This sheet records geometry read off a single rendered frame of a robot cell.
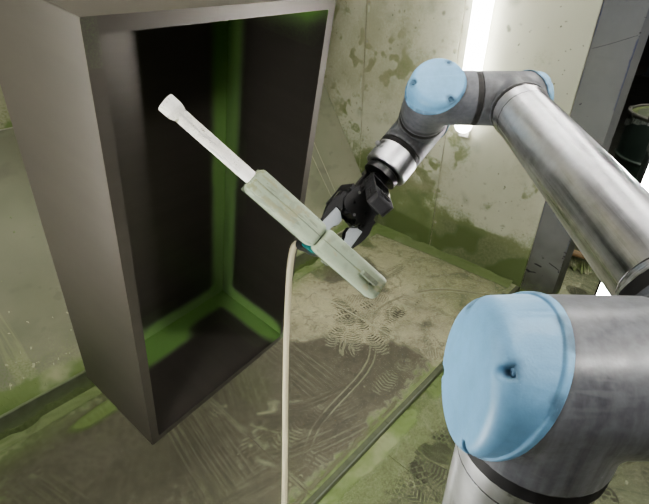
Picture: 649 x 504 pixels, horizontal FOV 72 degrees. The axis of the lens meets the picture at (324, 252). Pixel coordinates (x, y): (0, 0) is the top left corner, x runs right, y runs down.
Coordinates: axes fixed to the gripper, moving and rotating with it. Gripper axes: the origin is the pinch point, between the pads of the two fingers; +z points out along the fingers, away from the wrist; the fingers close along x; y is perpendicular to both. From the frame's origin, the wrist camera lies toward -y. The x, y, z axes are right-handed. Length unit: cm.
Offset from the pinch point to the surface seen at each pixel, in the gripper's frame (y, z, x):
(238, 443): 98, 68, -57
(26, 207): 152, 51, 69
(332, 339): 137, 11, -81
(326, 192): 212, -63, -45
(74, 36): -3, 1, 50
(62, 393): 138, 103, 5
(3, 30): 16, 6, 65
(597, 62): 81, -161, -71
